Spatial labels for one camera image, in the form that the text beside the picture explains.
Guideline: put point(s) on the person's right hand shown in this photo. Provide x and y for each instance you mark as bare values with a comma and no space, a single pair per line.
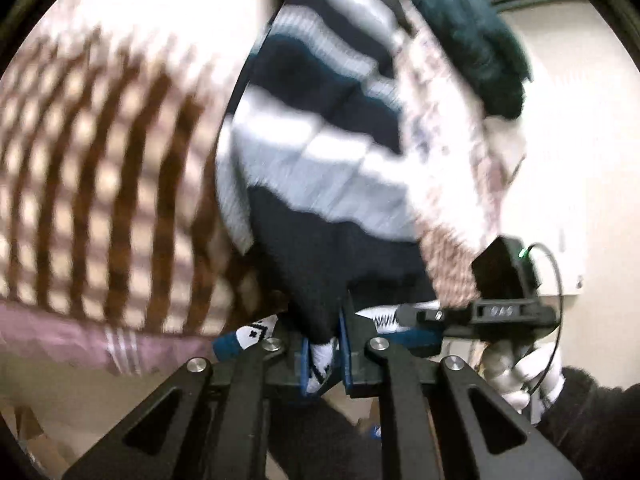
520,375

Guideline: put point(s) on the pink checked bed sheet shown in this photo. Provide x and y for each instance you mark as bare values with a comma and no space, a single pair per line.
50,330

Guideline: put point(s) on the striped knit sweater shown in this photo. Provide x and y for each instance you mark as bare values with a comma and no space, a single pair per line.
325,160

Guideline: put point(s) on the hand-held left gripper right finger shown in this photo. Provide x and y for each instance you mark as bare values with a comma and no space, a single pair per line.
347,355

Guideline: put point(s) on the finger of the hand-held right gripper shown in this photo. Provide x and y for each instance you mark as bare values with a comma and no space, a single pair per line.
420,317

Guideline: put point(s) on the floral checked bed blanket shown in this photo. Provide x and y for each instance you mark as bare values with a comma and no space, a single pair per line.
100,135

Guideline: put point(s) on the teal folded quilt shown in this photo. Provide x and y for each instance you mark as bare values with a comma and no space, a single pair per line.
465,35

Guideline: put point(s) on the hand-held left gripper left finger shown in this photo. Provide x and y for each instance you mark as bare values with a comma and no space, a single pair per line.
307,365

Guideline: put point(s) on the person's right forearm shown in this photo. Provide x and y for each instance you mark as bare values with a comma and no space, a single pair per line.
600,425

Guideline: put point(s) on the beige folded towel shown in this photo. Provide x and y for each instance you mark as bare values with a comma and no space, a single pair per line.
505,145

